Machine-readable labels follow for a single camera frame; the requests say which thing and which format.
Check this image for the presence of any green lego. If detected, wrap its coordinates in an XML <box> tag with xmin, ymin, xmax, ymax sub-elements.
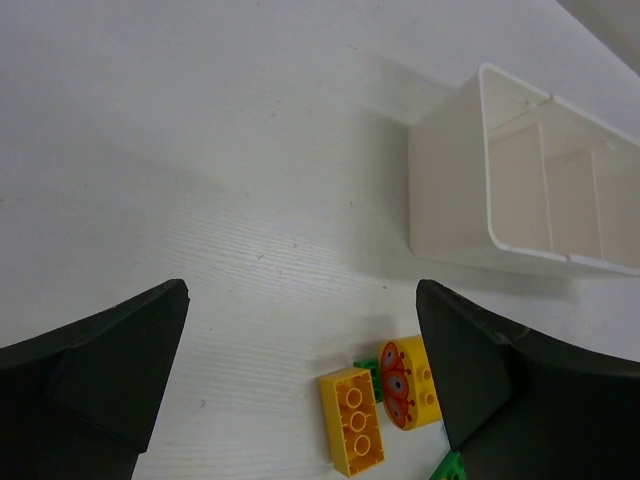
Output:
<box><xmin>352</xmin><ymin>358</ymin><xmax>386</xmax><ymax>405</ymax></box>

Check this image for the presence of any green square lego brick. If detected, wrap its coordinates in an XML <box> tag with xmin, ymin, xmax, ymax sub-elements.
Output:
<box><xmin>429</xmin><ymin>451</ymin><xmax>467</xmax><ymax>480</ymax></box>

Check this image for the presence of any yellow rounded butterfly lego brick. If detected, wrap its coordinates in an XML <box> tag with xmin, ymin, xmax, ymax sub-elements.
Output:
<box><xmin>379</xmin><ymin>335</ymin><xmax>442</xmax><ymax>431</ymax></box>

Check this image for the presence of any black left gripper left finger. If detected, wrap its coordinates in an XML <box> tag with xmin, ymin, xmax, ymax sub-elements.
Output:
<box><xmin>1</xmin><ymin>279</ymin><xmax>190</xmax><ymax>479</ymax></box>

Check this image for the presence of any white divided plastic container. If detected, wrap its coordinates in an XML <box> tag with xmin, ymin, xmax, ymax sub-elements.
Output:
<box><xmin>408</xmin><ymin>63</ymin><xmax>639</xmax><ymax>278</ymax></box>

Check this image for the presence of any yellow rectangular lego brick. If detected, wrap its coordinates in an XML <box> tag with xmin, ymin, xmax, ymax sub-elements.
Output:
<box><xmin>319</xmin><ymin>367</ymin><xmax>385</xmax><ymax>478</ymax></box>

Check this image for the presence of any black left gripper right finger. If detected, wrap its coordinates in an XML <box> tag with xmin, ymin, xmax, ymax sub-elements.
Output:
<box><xmin>416</xmin><ymin>280</ymin><xmax>639</xmax><ymax>479</ymax></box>

